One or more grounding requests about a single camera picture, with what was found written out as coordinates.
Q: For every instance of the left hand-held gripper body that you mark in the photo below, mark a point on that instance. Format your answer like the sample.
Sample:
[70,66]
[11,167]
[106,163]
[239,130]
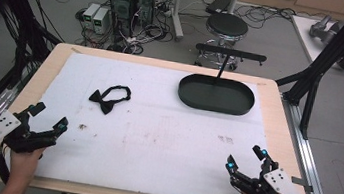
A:
[5,125]

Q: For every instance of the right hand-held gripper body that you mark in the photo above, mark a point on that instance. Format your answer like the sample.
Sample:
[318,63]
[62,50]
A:
[282,185]

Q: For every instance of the black bow tie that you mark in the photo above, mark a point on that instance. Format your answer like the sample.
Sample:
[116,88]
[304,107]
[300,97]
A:
[107,104]

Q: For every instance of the black oval tray stand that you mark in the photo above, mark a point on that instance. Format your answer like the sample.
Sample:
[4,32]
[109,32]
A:
[215,97]

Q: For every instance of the person's left hand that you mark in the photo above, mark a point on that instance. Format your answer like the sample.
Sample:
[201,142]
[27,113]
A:
[23,164]

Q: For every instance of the white table mat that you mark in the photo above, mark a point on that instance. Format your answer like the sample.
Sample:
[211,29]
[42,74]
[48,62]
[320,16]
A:
[154,141]

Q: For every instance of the white power supply box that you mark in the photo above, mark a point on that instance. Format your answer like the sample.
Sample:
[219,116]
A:
[100,20]
[90,14]

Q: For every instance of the white floor board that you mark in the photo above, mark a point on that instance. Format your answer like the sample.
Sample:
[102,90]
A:
[314,45]

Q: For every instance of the black round stool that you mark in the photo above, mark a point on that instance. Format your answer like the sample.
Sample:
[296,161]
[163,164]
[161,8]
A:
[227,25]

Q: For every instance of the black computer tower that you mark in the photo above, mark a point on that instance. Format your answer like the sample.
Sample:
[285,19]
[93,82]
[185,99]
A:
[123,6]
[145,1]

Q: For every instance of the black flat box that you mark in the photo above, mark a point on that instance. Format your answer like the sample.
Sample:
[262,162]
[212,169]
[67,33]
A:
[218,5]

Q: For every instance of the white metal table leg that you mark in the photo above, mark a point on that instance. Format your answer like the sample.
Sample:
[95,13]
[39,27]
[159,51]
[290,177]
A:
[177,13]

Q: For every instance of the grey metal bracket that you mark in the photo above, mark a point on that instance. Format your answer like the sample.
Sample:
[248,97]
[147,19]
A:
[301,183]

